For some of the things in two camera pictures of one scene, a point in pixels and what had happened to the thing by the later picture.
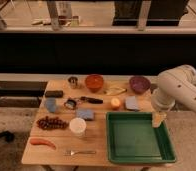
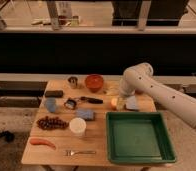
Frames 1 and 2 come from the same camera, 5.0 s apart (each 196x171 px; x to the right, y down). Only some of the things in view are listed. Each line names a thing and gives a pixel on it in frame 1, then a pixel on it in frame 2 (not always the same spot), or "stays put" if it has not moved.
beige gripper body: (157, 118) → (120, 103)
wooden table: (70, 123) stays put
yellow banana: (115, 91) stays put
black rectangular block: (54, 93) stays put
